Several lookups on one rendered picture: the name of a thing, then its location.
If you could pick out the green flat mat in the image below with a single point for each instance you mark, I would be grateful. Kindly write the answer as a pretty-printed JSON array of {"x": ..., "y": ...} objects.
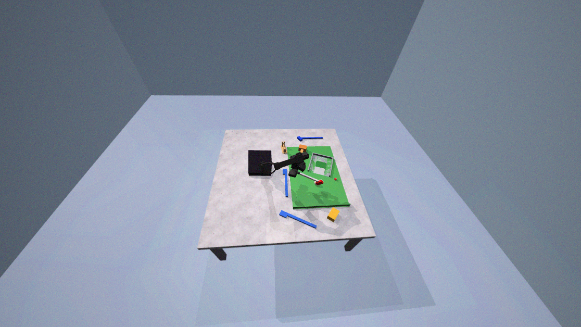
[{"x": 305, "y": 192}]

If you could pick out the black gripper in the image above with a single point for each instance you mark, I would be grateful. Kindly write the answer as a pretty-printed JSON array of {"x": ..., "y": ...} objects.
[{"x": 293, "y": 171}]

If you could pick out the yellow cube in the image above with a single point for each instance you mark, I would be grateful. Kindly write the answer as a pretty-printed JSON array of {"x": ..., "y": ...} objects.
[{"x": 333, "y": 214}]

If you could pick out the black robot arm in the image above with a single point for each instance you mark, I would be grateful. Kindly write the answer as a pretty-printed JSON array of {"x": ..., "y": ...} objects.
[{"x": 298, "y": 158}]

